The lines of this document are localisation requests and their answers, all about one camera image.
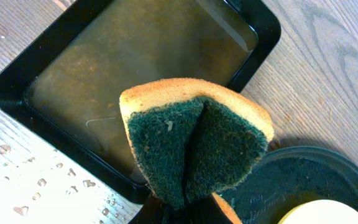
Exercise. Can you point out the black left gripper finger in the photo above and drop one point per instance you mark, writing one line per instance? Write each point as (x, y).
(204, 211)

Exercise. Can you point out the green and yellow scrub sponge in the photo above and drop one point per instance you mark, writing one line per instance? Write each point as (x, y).
(192, 139)

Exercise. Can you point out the yellow plate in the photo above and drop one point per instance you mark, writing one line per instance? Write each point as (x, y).
(321, 212)

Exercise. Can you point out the round black serving tray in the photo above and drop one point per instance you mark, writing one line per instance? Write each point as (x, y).
(289, 177)

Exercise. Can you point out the black rectangular water tray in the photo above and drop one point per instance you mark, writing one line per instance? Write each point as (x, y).
(65, 85)

